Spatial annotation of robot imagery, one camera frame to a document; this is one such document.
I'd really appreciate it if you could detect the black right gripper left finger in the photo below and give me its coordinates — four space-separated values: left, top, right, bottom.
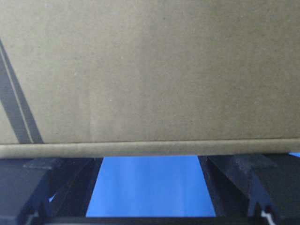
0 158 103 225

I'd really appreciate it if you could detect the brown cardboard box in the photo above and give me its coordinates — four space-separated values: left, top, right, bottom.
0 0 300 158

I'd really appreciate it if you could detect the blue table mat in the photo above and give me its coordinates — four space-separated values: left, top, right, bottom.
48 151 300 218

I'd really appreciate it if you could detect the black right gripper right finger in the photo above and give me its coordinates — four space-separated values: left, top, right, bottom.
198 154 300 219

